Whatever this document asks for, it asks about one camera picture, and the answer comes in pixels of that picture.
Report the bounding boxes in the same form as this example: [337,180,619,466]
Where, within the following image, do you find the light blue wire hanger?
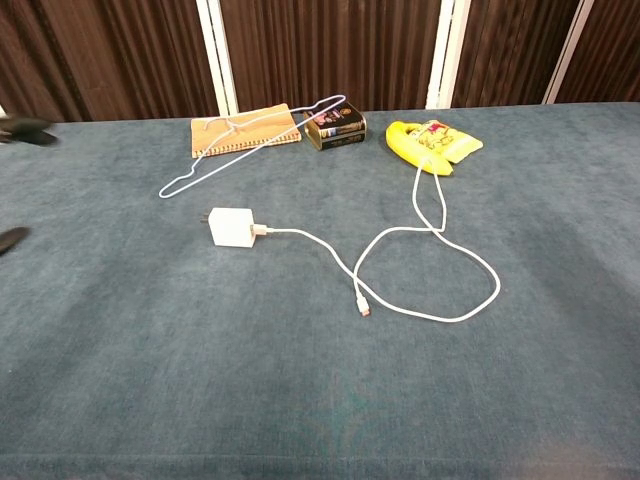
[158,93,348,200]

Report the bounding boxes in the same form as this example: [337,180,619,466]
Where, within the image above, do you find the white charger block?
[201,206,257,248]

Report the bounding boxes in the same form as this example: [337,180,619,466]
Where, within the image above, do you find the black gold tin box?
[302,100,369,153]

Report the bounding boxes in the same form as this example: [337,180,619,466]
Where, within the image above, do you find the tan spiral notebook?
[190,102,304,159]

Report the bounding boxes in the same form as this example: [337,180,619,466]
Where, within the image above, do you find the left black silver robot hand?
[0,115,59,257]

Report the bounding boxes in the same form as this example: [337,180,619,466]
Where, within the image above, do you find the yellow banana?
[384,120,455,178]

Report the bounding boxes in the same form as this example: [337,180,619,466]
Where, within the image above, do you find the yellow snack bag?
[406,119,485,165]

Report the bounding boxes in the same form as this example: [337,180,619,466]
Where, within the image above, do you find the blue felt table cover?
[0,101,640,480]

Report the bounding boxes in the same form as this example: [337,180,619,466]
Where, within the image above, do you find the white cable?
[251,157,502,324]

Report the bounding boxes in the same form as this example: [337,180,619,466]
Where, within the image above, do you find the white partition post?
[195,0,240,118]
[541,0,599,106]
[425,0,473,111]

